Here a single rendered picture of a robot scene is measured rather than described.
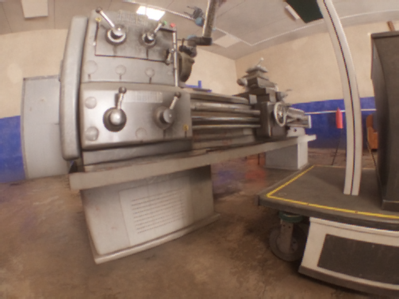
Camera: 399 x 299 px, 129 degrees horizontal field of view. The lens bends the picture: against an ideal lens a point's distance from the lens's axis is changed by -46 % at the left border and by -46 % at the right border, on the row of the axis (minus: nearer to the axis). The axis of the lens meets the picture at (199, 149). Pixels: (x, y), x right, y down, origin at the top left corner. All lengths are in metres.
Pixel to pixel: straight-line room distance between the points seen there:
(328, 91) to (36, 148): 7.18
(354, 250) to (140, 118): 0.90
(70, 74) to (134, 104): 0.36
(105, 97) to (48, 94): 3.58
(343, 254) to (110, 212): 0.92
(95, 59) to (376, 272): 1.35
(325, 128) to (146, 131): 5.04
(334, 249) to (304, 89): 5.27
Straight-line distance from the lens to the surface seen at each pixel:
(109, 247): 0.94
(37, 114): 4.23
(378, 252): 0.63
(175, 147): 1.02
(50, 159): 4.13
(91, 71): 0.90
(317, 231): 0.62
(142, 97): 0.77
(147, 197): 0.89
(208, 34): 1.71
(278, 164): 2.66
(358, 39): 5.86
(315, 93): 5.54
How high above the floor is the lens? 0.56
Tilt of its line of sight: 5 degrees down
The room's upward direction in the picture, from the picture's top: 4 degrees counter-clockwise
